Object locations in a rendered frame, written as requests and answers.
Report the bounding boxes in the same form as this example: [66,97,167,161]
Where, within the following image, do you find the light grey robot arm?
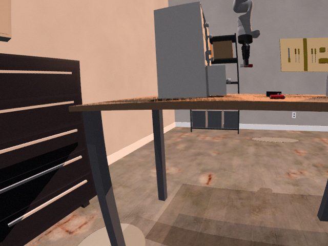
[233,0,260,38]

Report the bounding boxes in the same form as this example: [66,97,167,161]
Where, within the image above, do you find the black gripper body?
[238,34,253,46]

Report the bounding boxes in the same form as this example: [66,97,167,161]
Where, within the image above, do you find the black 9v battery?
[266,91,281,96]

